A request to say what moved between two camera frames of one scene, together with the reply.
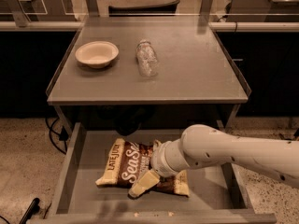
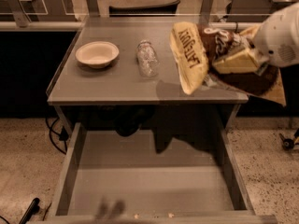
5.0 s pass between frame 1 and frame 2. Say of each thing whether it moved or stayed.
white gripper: moved
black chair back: stayed
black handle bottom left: stayed
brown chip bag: moved
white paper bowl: stayed
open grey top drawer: stayed
